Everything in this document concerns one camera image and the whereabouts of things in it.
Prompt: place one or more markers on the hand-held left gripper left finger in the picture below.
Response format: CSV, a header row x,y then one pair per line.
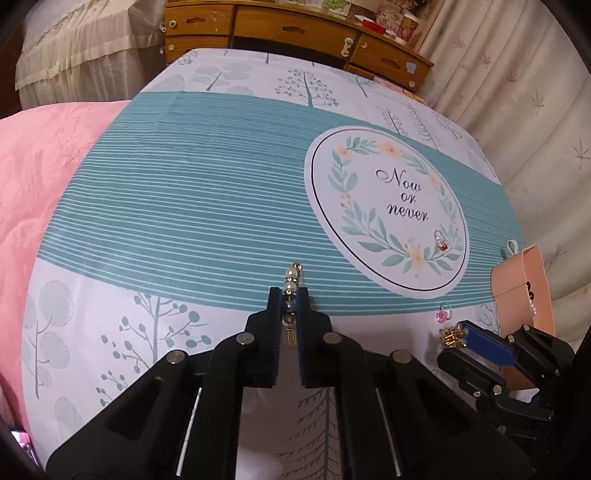
x,y
273,341

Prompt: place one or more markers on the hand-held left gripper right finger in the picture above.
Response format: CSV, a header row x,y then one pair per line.
x,y
304,341

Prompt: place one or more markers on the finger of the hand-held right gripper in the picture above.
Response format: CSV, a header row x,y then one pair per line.
x,y
471,371
485,342

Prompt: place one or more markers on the small gold flower brooch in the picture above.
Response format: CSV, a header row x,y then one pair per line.
x,y
453,337

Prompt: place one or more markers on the pearl hair clip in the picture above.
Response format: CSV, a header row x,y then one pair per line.
x,y
291,288

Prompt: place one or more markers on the pink plastic box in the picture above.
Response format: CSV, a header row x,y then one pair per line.
x,y
512,286

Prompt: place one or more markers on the tree print tablecloth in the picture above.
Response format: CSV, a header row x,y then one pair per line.
x,y
184,207

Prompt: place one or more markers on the white leaf print curtain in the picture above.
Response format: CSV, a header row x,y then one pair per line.
x,y
531,115

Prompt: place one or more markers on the pink blanket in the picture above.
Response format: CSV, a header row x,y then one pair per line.
x,y
37,184

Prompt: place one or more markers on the wooden desk with drawers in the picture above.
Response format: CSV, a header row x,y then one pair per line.
x,y
295,32

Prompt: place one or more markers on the floral paper cup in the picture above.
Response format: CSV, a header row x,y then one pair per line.
x,y
408,27

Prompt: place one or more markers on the small red box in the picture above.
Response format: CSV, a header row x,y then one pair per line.
x,y
370,23

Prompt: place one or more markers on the green photo card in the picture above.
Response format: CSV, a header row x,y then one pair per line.
x,y
333,4

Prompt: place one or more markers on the lace covered piano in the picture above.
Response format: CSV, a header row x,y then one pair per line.
x,y
92,46

